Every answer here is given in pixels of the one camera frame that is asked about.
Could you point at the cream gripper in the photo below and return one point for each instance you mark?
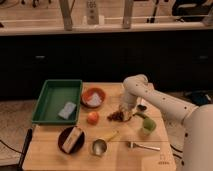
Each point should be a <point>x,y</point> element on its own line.
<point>126,110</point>

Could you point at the dark red grape bunch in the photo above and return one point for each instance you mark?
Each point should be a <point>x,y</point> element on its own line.
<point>116,116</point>

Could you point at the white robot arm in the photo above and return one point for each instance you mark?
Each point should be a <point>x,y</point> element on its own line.
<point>197,120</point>

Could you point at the black and white spoon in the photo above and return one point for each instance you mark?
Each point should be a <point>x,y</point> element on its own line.
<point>141,106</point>

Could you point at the white crumpled cloth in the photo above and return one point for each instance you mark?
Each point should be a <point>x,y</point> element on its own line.
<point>94,100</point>

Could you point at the orange round fruit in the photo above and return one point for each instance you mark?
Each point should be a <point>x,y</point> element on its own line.
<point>93,118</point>

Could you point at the silver fork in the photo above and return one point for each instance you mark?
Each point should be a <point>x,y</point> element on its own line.
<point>131,144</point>

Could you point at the orange bowl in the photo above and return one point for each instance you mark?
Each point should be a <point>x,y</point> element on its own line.
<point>89,92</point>

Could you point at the light blue sponge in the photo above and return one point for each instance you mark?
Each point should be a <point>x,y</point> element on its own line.
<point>67,110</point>

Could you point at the beige box on plate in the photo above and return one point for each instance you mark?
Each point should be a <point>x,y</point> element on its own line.
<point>73,141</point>

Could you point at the green plastic tray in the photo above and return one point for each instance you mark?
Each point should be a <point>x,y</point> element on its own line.
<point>55,93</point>

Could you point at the green cup with handle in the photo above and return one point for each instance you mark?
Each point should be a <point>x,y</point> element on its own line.
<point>148,124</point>

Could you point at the metal cup yellow handle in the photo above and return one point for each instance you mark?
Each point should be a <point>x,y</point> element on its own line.
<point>99,146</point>

